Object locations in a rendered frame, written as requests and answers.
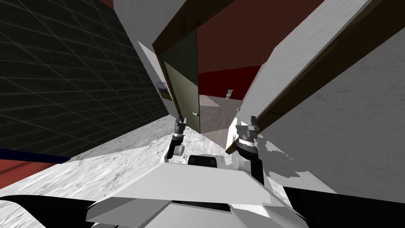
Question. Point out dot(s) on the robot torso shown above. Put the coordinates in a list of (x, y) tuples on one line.
[(190, 186)]

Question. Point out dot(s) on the white toilet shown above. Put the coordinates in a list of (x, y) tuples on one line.
[(229, 93)]

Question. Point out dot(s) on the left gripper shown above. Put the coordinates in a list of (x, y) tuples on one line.
[(179, 129)]

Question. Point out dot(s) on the olive green door leaf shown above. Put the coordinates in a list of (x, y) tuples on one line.
[(185, 91)]

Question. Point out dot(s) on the framed picture on wall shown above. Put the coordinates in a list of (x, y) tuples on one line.
[(164, 91)]

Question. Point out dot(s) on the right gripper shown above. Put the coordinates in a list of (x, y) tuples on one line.
[(247, 132)]

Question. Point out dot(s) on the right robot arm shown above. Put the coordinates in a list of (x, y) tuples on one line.
[(253, 158)]

